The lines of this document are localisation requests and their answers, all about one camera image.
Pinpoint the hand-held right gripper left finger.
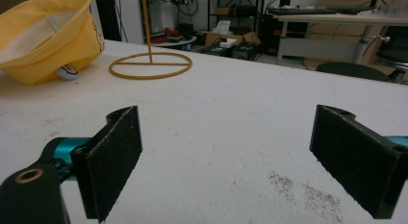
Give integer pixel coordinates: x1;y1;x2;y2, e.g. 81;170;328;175
70;105;143;224

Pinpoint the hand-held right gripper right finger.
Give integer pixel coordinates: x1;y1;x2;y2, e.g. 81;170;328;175
309;104;408;220

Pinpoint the gold metal hat stand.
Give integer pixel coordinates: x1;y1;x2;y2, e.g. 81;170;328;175
108;0;193;81

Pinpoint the yellow bucket hat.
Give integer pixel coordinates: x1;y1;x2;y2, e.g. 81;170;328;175
0;0;106;87

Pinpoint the black office chair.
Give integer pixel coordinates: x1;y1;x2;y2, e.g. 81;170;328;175
316;25;408;85

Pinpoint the round white side table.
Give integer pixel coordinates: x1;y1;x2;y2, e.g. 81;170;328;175
149;35;198;51

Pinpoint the light wooden desk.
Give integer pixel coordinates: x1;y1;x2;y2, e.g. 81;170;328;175
272;12;408;65

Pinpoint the black keyboard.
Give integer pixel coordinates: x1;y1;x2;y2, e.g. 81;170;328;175
268;7;338;16

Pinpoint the brown cardboard box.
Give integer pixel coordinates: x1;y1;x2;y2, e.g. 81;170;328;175
204;31;262;49

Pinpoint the black metal shelf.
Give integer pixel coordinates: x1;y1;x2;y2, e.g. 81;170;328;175
207;0;266;35

